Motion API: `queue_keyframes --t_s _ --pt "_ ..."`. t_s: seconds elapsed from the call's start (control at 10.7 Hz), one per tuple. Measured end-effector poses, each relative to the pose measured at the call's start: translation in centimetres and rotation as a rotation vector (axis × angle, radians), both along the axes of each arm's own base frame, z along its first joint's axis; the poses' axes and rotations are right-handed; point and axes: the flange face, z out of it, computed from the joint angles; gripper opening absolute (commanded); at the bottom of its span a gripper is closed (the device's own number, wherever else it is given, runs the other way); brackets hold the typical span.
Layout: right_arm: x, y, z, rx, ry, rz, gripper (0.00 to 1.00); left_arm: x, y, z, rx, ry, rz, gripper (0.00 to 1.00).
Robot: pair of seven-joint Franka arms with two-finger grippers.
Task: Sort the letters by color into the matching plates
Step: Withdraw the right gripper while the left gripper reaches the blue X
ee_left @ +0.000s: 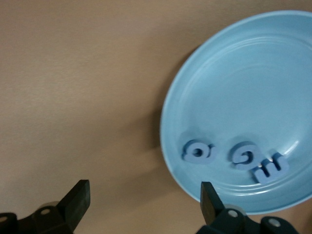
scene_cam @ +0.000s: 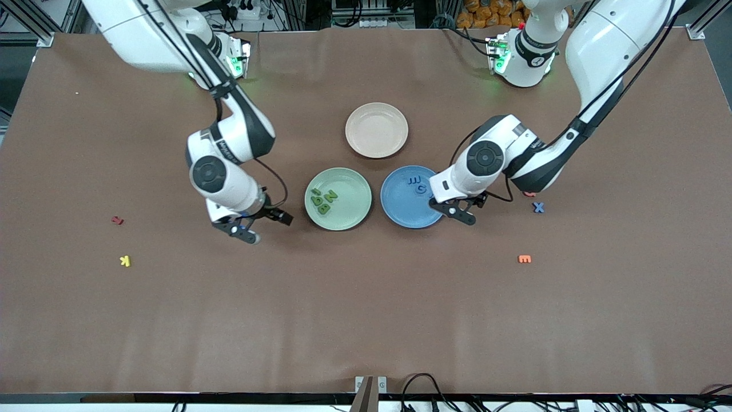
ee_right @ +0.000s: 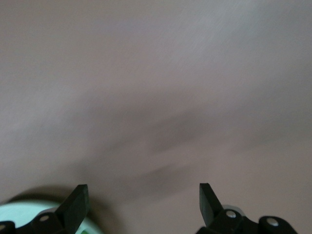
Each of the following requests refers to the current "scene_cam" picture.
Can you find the aluminium frame strut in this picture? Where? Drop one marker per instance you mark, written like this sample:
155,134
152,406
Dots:
696,32
46,40

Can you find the blue foam letter G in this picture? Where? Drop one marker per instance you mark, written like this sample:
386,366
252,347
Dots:
422,186

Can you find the green foam letter N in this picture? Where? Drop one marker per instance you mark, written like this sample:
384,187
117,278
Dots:
331,196

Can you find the beige plate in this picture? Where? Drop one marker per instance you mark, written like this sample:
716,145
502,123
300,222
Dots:
377,130

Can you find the pile of orange fruit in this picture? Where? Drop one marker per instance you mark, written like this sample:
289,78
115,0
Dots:
486,14

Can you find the green plate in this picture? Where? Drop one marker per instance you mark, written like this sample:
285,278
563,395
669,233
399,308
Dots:
351,209

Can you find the grey metal mounting bracket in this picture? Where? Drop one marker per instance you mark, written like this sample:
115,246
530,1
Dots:
366,395

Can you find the green foam letter B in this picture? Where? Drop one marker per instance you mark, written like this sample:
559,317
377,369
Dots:
323,209

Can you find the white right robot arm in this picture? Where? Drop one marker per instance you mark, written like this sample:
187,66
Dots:
131,28

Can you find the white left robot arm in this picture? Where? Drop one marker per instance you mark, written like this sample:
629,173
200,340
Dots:
606,40

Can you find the brown table mat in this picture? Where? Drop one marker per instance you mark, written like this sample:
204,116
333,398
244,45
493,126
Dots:
366,315

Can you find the white power strip with plugs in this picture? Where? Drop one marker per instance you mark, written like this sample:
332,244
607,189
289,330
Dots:
246,12

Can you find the blue plate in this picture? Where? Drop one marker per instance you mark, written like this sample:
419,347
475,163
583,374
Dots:
409,212

